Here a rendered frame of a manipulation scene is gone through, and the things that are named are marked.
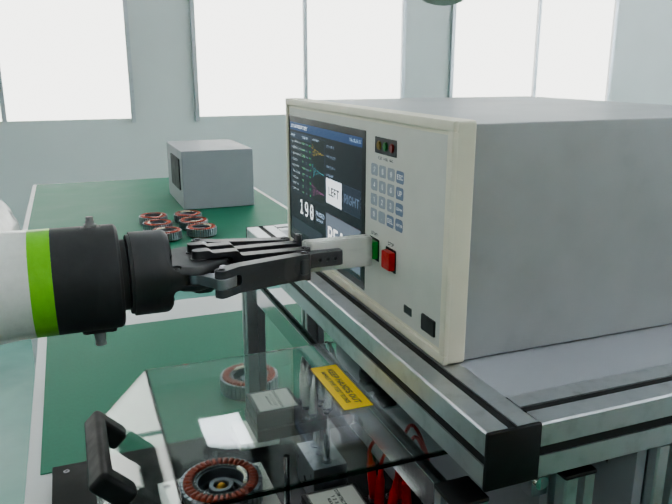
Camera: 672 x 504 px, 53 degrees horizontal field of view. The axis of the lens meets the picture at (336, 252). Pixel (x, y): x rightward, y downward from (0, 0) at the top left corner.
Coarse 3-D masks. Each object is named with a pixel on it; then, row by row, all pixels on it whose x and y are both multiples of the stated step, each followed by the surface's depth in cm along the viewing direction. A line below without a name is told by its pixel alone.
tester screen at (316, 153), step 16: (304, 128) 85; (320, 128) 80; (304, 144) 86; (320, 144) 81; (336, 144) 76; (352, 144) 72; (304, 160) 87; (320, 160) 81; (336, 160) 76; (352, 160) 72; (304, 176) 87; (320, 176) 82; (336, 176) 77; (352, 176) 72; (304, 192) 88; (320, 192) 82; (320, 208) 83; (336, 208) 78; (320, 224) 83; (352, 224) 74; (352, 272) 75
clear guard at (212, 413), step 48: (144, 384) 66; (192, 384) 65; (240, 384) 65; (288, 384) 65; (144, 432) 59; (192, 432) 57; (240, 432) 57; (288, 432) 57; (336, 432) 57; (384, 432) 57; (144, 480) 53; (192, 480) 50; (240, 480) 50; (288, 480) 50
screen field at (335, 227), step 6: (330, 216) 80; (330, 222) 80; (336, 222) 78; (342, 222) 76; (330, 228) 80; (336, 228) 78; (342, 228) 76; (348, 228) 75; (354, 228) 73; (330, 234) 80; (336, 234) 78; (342, 234) 77; (348, 234) 75; (354, 234) 73; (354, 270) 74
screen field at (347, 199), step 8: (328, 184) 79; (336, 184) 77; (328, 192) 80; (336, 192) 77; (344, 192) 75; (352, 192) 73; (360, 192) 71; (328, 200) 80; (336, 200) 77; (344, 200) 75; (352, 200) 73; (360, 200) 71; (344, 208) 75; (352, 208) 73; (360, 208) 71
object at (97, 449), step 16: (96, 416) 60; (96, 432) 57; (112, 432) 60; (96, 448) 55; (112, 448) 61; (96, 464) 53; (96, 480) 51; (112, 480) 52; (128, 480) 53; (112, 496) 52; (128, 496) 52
